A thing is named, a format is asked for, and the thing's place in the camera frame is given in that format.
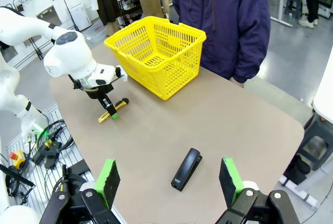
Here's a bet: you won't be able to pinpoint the black yellow enabling pendant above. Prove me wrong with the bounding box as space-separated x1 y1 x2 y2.
32 140 62 164

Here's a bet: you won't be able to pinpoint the mannequin white coat black skirt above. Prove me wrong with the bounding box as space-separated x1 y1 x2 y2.
72 0 122 37

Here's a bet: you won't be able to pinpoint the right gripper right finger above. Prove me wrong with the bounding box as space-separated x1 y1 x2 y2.
214 157 300 224

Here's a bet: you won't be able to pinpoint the large white table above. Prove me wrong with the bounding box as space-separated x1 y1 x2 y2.
312 49 333 125

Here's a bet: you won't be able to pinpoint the person's left forearm navy sleeve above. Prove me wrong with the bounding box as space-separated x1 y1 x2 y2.
228 39 271 84

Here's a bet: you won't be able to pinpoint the black stapler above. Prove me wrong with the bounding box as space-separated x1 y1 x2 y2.
171 147 203 192

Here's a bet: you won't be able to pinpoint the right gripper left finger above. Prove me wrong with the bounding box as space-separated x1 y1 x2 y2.
39 158 123 224

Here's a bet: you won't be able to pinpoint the coiled black cables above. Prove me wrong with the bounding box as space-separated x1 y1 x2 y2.
36 119 74 163

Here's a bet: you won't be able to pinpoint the dark grey plastic stool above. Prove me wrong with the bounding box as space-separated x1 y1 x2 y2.
296 114 333 171

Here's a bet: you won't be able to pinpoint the white storage cabinet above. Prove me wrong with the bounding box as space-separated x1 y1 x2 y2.
69 3 92 32

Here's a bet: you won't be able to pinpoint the person in navy jacket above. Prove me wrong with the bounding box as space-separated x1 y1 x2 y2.
170 0 271 84

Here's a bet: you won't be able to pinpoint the grey plastic step stool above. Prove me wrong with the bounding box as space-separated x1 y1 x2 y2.
283 0 304 20

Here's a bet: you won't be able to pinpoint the black metal clothes rack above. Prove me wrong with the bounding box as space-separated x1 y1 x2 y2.
12 0 79 60

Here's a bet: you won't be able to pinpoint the slotted aluminium base plate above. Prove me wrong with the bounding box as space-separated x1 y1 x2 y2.
7 104 92 209

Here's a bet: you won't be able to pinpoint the yellow plastic shopping basket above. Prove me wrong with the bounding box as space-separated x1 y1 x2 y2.
104 16 207 101

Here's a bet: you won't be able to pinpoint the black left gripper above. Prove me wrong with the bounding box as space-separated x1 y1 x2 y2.
92 84 119 120

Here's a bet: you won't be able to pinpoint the yellow utility knife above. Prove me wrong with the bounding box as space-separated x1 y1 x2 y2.
98 98 130 123

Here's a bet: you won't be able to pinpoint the yellow emergency stop box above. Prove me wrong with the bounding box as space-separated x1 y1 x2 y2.
9 150 27 169

